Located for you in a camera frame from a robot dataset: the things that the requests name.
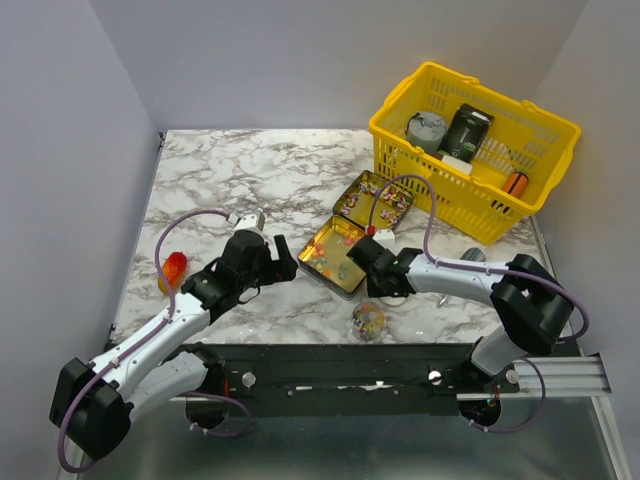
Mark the hinged candy tin box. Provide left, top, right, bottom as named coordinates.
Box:
left=298, top=170, right=413, bottom=300

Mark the silver metal scoop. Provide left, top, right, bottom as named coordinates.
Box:
left=439, top=246, right=489, bottom=306

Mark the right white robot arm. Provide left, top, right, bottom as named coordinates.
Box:
left=352, top=247, right=574, bottom=392

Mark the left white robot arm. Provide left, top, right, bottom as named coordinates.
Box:
left=49, top=229, right=298, bottom=461

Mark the gold jar lid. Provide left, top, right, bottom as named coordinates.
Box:
left=381, top=296, right=411, bottom=307

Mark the clear glass jar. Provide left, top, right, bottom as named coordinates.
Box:
left=351, top=301, right=386, bottom=341

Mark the orange red toy fruit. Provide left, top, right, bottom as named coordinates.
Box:
left=162, top=251, right=188, bottom=292

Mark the white box in basket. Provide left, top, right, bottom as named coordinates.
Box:
left=441, top=155, right=472, bottom=176

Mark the grey tape roll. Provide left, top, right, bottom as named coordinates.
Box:
left=405, top=111, right=448, bottom=154

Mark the yellow plastic basket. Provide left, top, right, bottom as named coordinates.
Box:
left=369, top=62, right=581, bottom=244

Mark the orange cylinder bottle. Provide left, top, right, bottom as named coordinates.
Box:
left=501, top=171, right=529, bottom=198

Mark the black product box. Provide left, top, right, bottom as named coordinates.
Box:
left=438, top=103, right=494, bottom=163

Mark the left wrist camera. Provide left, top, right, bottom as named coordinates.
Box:
left=234, top=211, right=265, bottom=234

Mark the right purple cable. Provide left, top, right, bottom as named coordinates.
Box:
left=367, top=173, right=590, bottom=435

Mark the purple cable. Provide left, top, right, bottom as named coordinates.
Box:
left=367, top=173, right=590, bottom=435
left=57, top=208, right=231, bottom=474

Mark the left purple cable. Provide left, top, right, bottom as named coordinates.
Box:
left=57, top=208, right=231, bottom=474

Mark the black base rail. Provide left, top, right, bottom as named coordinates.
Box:
left=102, top=342, right=571, bottom=419

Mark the aluminium frame rail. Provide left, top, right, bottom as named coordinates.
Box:
left=457, top=352, right=614, bottom=401

